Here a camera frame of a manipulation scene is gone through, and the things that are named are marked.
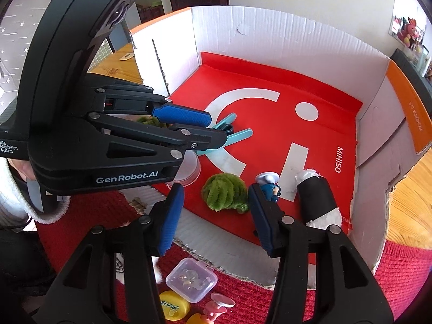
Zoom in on black and white roll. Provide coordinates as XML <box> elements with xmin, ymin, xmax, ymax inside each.
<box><xmin>295</xmin><ymin>168</ymin><xmax>343</xmax><ymax>232</ymax></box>

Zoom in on clear plastic case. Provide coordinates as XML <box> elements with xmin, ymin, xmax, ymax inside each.
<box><xmin>165</xmin><ymin>257</ymin><xmax>217</xmax><ymax>303</ymax></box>

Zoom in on white jar lid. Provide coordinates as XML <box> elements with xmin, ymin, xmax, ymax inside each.
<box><xmin>174</xmin><ymin>150</ymin><xmax>202</xmax><ymax>187</ymax></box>

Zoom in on red knitted mat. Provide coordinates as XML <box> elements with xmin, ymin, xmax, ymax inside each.
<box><xmin>37</xmin><ymin>189</ymin><xmax>432</xmax><ymax>324</ymax></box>

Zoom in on blue sailor figurine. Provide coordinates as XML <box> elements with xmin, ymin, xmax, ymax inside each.
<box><xmin>255</xmin><ymin>172</ymin><xmax>282</xmax><ymax>203</ymax></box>

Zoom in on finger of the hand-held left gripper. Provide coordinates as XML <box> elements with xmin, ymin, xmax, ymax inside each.
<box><xmin>88</xmin><ymin>73</ymin><xmax>212</xmax><ymax>128</ymax></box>
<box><xmin>29</xmin><ymin>112</ymin><xmax>227</xmax><ymax>169</ymax></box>

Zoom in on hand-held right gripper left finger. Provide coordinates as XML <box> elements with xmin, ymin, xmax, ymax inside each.
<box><xmin>32</xmin><ymin>183</ymin><xmax>185</xmax><ymax>324</ymax></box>

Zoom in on cardboard boxes in corridor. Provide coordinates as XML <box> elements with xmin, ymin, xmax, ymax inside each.
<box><xmin>137</xmin><ymin>2</ymin><xmax>166</xmax><ymax>24</ymax></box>

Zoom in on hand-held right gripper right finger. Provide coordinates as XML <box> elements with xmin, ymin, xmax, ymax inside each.
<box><xmin>247</xmin><ymin>184</ymin><xmax>395</xmax><ymax>324</ymax></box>

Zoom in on row of bottles and jars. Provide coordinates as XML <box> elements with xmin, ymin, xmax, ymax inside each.
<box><xmin>413</xmin><ymin>40</ymin><xmax>432</xmax><ymax>78</ymax></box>

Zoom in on person's left forearm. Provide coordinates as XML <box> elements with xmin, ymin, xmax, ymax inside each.
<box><xmin>0</xmin><ymin>172</ymin><xmax>70</xmax><ymax>225</ymax></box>

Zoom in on small green yarn ball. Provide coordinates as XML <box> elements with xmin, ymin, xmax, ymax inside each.
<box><xmin>201</xmin><ymin>172</ymin><xmax>250</xmax><ymax>214</ymax></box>

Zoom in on pink rabbit plush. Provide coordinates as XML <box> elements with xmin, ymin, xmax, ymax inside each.
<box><xmin>397</xmin><ymin>17</ymin><xmax>422</xmax><ymax>46</ymax></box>

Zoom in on orange cardboard box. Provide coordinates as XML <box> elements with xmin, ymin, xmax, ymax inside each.
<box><xmin>120</xmin><ymin>5</ymin><xmax>432</xmax><ymax>289</ymax></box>

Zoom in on teal plastic clip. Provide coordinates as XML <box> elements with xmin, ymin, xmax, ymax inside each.
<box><xmin>196</xmin><ymin>113</ymin><xmax>254</xmax><ymax>157</ymax></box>

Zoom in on dark star-print wall covering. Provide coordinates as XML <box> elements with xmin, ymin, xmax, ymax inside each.
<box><xmin>0</xmin><ymin>0</ymin><xmax>68</xmax><ymax>115</ymax></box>

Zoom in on large green yarn ball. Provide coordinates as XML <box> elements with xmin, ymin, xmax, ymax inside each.
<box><xmin>136</xmin><ymin>115</ymin><xmax>176</xmax><ymax>130</ymax></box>

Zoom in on yellow bottle cap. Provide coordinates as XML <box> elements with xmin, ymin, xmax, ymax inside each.
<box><xmin>158</xmin><ymin>289</ymin><xmax>190</xmax><ymax>321</ymax></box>

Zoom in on person's dark clothing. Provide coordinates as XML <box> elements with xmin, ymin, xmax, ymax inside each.
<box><xmin>0</xmin><ymin>223</ymin><xmax>58</xmax><ymax>324</ymax></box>

